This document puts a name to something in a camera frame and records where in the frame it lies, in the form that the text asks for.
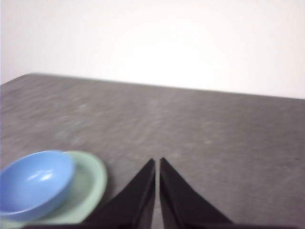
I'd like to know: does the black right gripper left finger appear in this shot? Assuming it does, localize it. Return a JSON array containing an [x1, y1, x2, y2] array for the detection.
[[81, 158, 156, 229]]

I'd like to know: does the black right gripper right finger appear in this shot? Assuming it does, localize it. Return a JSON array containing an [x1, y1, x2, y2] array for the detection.
[[160, 157, 235, 229]]

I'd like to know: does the green plate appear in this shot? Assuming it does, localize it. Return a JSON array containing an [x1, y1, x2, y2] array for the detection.
[[0, 150, 108, 226]]

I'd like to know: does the blue bowl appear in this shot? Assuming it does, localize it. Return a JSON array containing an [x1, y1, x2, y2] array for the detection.
[[0, 149, 75, 215]]

